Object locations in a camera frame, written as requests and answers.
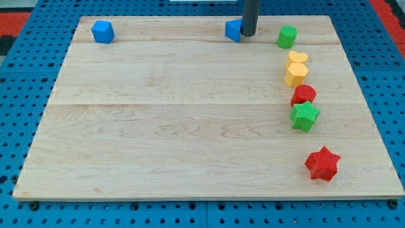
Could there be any yellow heart block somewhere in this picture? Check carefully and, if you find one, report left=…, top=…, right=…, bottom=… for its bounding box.
left=284, top=51, right=309, bottom=69

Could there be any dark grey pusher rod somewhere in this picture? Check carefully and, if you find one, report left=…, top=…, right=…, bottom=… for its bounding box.
left=240, top=0, right=261, bottom=37

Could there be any red star block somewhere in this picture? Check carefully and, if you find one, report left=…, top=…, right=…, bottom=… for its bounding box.
left=304, top=146, right=341, bottom=182

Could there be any blue triangle block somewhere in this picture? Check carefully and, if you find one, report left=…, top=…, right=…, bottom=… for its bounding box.
left=225, top=19, right=242, bottom=42

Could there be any yellow hexagon block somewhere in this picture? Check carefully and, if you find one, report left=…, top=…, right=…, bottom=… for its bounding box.
left=284, top=63, right=309, bottom=88

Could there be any green cylinder block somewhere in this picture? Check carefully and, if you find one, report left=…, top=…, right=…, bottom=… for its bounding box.
left=277, top=25, right=297, bottom=49

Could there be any blue cube block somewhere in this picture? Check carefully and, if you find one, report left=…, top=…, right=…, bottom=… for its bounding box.
left=91, top=20, right=115, bottom=44

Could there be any green star block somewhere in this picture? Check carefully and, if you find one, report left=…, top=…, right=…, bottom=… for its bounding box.
left=289, top=101, right=321, bottom=132

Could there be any light wooden board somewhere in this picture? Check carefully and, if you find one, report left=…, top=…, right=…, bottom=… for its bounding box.
left=13, top=16, right=404, bottom=202

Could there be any red cylinder block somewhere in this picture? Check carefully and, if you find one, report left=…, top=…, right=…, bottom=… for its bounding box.
left=290, top=84, right=316, bottom=106

